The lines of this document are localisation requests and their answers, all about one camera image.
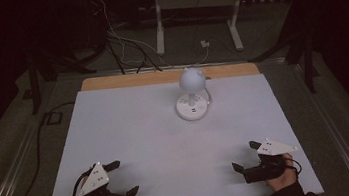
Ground white lamp cable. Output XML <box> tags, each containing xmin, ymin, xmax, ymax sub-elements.
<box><xmin>203</xmin><ymin>86</ymin><xmax>214</xmax><ymax>106</ymax></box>

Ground bundle of floor cables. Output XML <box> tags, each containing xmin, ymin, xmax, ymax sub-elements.
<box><xmin>93</xmin><ymin>0</ymin><xmax>213</xmax><ymax>80</ymax></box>

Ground white round-shade desk lamp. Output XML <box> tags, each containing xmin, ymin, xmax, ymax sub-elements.
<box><xmin>170</xmin><ymin>64</ymin><xmax>215</xmax><ymax>124</ymax></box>

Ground wooden table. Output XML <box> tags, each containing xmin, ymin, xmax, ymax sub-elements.
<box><xmin>79</xmin><ymin>56</ymin><xmax>261</xmax><ymax>97</ymax></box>

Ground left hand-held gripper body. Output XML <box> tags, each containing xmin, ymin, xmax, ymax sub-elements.
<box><xmin>70</xmin><ymin>159</ymin><xmax>129</xmax><ymax>196</ymax></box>

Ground black stand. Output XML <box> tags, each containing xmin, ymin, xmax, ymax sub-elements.
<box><xmin>240</xmin><ymin>0</ymin><xmax>324</xmax><ymax>101</ymax></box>
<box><xmin>22</xmin><ymin>37</ymin><xmax>102</xmax><ymax>117</ymax></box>

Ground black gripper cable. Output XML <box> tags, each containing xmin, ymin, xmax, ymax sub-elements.
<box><xmin>68</xmin><ymin>169</ymin><xmax>95</xmax><ymax>196</ymax></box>
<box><xmin>284</xmin><ymin>154</ymin><xmax>305</xmax><ymax>178</ymax></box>

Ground white table sheet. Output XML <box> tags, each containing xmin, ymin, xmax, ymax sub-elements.
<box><xmin>28</xmin><ymin>62</ymin><xmax>326</xmax><ymax>196</ymax></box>

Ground white metal stand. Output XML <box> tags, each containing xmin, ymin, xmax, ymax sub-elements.
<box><xmin>149</xmin><ymin>0</ymin><xmax>255</xmax><ymax>63</ymax></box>

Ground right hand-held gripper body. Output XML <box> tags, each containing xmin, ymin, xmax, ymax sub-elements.
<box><xmin>238</xmin><ymin>134</ymin><xmax>302</xmax><ymax>185</ymax></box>

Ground person's right hand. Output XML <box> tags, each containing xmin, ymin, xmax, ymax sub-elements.
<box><xmin>262</xmin><ymin>151</ymin><xmax>300</xmax><ymax>194</ymax></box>

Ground black floor cable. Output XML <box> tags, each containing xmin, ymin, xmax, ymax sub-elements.
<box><xmin>0</xmin><ymin>100</ymin><xmax>88</xmax><ymax>196</ymax></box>

